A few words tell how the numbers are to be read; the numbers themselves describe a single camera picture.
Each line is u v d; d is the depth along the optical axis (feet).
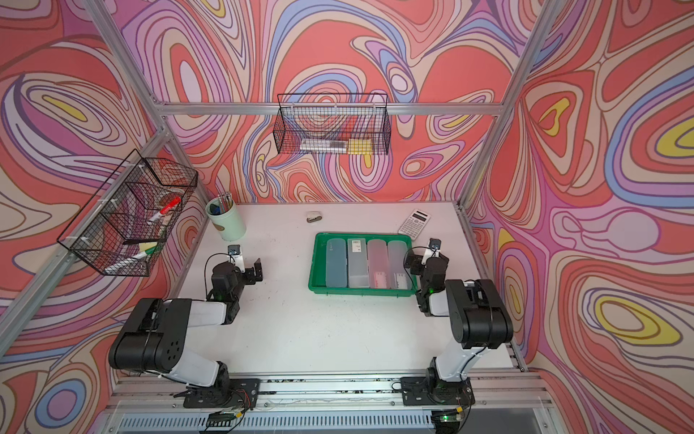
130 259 2.35
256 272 2.84
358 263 3.21
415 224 3.65
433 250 2.60
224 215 3.19
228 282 2.36
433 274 2.36
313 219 3.77
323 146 2.69
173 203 2.51
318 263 3.14
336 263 3.17
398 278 3.01
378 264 3.16
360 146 2.98
